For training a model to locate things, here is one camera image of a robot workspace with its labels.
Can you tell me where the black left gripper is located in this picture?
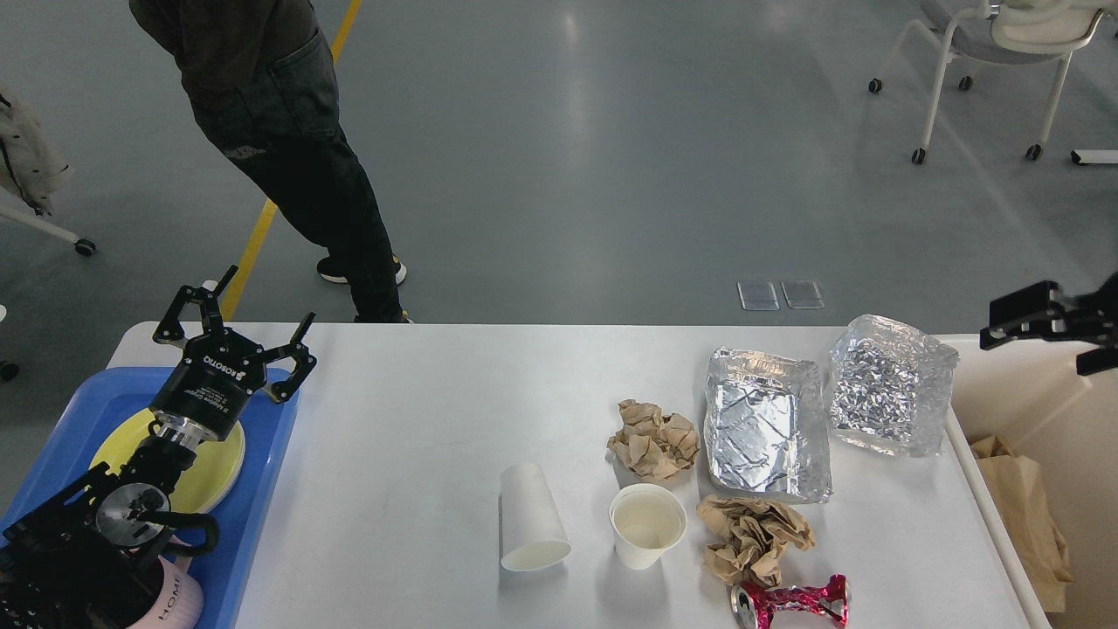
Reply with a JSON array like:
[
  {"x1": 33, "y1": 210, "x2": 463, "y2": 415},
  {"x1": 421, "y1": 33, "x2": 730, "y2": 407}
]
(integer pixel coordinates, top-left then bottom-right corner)
[{"x1": 148, "y1": 266, "x2": 318, "y2": 444}]

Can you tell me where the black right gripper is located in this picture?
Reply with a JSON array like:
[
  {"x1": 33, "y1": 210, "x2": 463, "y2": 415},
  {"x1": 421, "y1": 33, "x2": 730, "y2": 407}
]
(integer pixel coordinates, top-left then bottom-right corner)
[{"x1": 979, "y1": 273, "x2": 1118, "y2": 377}]

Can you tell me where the yellow plate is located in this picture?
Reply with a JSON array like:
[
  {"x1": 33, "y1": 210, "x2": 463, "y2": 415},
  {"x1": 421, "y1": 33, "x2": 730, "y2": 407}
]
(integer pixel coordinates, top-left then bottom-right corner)
[{"x1": 89, "y1": 409, "x2": 246, "y2": 513}]

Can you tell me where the aluminium foil block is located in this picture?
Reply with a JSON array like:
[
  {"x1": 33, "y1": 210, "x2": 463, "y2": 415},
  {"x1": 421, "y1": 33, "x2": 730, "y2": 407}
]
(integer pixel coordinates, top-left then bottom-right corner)
[{"x1": 824, "y1": 314, "x2": 961, "y2": 457}]

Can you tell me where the pink mug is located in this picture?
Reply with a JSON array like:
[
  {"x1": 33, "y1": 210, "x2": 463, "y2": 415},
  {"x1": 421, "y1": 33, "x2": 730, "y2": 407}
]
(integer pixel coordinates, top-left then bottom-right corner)
[{"x1": 127, "y1": 557, "x2": 206, "y2": 628}]

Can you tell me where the aluminium foil tray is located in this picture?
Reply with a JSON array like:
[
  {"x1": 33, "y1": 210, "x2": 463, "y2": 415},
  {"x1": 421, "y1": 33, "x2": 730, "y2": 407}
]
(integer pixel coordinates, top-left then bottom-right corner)
[{"x1": 702, "y1": 347, "x2": 833, "y2": 504}]

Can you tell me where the white paper cup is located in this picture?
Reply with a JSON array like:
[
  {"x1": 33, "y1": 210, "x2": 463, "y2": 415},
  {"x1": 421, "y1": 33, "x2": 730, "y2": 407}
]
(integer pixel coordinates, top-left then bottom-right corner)
[
  {"x1": 610, "y1": 483, "x2": 686, "y2": 570},
  {"x1": 500, "y1": 463, "x2": 571, "y2": 572}
]

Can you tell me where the brown paper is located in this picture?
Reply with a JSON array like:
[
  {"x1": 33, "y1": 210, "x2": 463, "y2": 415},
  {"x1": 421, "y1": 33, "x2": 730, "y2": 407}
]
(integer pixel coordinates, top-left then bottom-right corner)
[{"x1": 697, "y1": 496, "x2": 816, "y2": 589}]

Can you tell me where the crushed red can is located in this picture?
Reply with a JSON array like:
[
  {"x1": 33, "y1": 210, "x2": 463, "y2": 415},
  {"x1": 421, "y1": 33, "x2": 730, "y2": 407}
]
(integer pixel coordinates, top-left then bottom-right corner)
[{"x1": 729, "y1": 574, "x2": 851, "y2": 628}]

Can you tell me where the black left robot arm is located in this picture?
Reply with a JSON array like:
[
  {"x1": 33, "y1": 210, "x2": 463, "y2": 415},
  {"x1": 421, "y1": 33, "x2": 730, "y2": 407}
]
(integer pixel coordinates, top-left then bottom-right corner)
[{"x1": 3, "y1": 268, "x2": 318, "y2": 628}]

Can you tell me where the beige plastic bin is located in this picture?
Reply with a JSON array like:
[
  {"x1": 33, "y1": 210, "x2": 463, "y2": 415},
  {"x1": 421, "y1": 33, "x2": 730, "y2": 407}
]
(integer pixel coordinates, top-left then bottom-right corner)
[{"x1": 940, "y1": 335, "x2": 1117, "y2": 628}]

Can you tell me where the white chair leg with wheel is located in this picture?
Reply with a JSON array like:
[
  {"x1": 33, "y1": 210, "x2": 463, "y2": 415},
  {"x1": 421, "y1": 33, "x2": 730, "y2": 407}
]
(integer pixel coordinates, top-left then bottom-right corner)
[{"x1": 1, "y1": 206, "x2": 96, "y2": 256}]

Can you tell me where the blue plastic tray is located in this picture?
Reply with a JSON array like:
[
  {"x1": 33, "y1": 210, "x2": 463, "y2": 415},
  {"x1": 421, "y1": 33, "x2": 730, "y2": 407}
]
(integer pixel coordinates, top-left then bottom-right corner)
[{"x1": 3, "y1": 366, "x2": 300, "y2": 628}]

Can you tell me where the person in dark clothes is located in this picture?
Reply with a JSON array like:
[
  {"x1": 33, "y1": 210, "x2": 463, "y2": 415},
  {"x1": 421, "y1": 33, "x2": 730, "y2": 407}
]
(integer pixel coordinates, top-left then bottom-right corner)
[{"x1": 127, "y1": 1, "x2": 408, "y2": 323}]

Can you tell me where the beige jacket on chair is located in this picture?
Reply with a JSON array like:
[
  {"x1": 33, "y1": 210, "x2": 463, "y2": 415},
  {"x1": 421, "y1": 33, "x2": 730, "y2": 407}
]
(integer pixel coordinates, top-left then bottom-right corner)
[{"x1": 1, "y1": 85, "x2": 73, "y2": 216}]

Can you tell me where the white wheeled chair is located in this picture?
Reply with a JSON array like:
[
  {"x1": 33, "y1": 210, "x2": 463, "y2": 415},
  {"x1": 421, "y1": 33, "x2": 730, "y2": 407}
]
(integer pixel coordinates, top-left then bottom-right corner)
[{"x1": 866, "y1": 1, "x2": 1115, "y2": 166}]

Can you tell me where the crumpled brown paper ball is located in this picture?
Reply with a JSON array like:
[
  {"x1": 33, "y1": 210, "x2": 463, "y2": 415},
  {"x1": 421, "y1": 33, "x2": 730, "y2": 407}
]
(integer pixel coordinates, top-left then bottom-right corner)
[{"x1": 607, "y1": 399, "x2": 700, "y2": 482}]

